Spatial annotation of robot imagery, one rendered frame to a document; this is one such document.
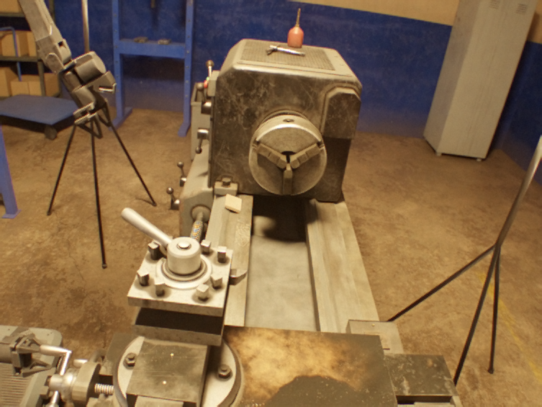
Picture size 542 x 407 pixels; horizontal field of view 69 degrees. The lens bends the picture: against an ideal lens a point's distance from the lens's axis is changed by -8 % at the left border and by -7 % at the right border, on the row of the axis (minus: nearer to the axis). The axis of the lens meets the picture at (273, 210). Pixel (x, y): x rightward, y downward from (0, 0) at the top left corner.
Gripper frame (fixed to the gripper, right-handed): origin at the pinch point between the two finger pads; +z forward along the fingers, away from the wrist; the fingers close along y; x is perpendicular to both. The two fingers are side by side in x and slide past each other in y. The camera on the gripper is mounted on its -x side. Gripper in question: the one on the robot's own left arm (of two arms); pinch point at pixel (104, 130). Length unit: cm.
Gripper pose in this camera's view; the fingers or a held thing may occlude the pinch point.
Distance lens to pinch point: 135.3
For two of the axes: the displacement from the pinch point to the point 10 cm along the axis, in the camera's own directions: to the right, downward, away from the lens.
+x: -9.1, 3.8, 1.5
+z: 4.0, 7.6, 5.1
